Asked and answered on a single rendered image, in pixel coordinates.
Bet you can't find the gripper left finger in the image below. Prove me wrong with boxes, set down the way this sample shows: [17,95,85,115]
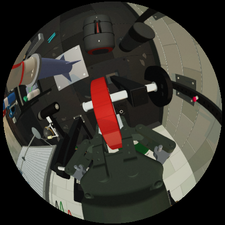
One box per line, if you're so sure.
[64,123,108,181]

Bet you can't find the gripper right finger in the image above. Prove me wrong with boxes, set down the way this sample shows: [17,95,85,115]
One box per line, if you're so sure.
[120,116,176,165]

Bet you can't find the red weight plate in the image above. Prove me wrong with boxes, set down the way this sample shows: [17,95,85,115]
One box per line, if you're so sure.
[90,76,123,151]

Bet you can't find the silver cam lock lever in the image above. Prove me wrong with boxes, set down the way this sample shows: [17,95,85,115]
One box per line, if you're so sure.
[46,116,59,140]

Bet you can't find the black shin pad roller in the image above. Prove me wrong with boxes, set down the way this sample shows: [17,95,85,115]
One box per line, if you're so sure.
[37,102,60,121]

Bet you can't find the white sleeve rod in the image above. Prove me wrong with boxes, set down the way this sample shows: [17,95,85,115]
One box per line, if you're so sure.
[82,82,158,113]

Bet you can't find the black round flange disc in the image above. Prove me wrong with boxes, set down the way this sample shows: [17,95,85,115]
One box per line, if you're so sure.
[144,65,174,108]

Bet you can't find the black cylinder roller pad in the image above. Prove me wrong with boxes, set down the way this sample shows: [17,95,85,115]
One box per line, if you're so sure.
[118,22,156,53]

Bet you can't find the black seat pad red trim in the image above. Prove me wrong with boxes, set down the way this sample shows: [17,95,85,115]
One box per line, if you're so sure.
[82,14,116,56]

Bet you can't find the black round knob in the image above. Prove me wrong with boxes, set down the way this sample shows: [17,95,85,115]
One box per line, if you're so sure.
[43,126,52,139]

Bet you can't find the grey corrugated panel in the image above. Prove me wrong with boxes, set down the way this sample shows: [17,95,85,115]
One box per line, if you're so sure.
[16,144,57,200]

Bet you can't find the grey oval mirror on pole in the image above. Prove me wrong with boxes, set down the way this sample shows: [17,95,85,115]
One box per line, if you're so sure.
[22,127,42,161]

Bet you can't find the black curved perforated bar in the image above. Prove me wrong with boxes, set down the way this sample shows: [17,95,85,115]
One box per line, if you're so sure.
[170,80,223,126]

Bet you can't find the dark shelf unit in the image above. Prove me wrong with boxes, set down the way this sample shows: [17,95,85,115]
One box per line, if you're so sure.
[3,84,41,124]

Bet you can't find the white cylinder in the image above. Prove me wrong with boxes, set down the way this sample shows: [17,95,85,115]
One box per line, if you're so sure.
[27,88,41,99]

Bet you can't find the blue box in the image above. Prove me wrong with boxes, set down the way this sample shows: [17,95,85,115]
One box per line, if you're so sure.
[3,93,18,117]

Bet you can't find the grey bench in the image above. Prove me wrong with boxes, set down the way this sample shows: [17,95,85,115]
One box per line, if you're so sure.
[26,33,45,59]

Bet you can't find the black machine frame beam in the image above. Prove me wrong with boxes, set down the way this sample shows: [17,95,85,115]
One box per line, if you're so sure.
[50,114,93,180]

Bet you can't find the grey bracket plate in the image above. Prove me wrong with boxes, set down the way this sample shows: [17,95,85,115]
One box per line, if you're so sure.
[174,73,197,107]

